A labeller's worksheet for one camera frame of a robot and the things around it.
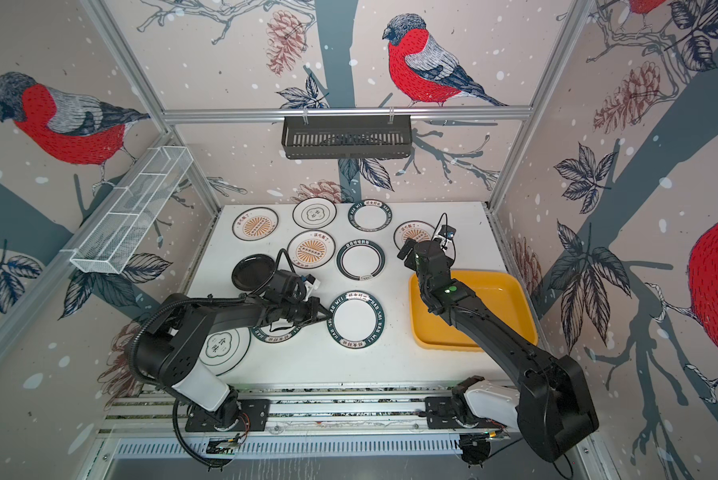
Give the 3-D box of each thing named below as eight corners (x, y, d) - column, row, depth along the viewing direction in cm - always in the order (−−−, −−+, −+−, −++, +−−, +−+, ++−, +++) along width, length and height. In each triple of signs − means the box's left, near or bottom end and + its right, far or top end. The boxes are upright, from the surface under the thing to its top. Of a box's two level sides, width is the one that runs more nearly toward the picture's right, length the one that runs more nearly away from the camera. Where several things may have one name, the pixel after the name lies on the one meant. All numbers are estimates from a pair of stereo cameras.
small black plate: (225, 276, 103) (222, 272, 101) (257, 250, 110) (255, 246, 108) (247, 296, 98) (245, 292, 96) (279, 267, 105) (277, 264, 103)
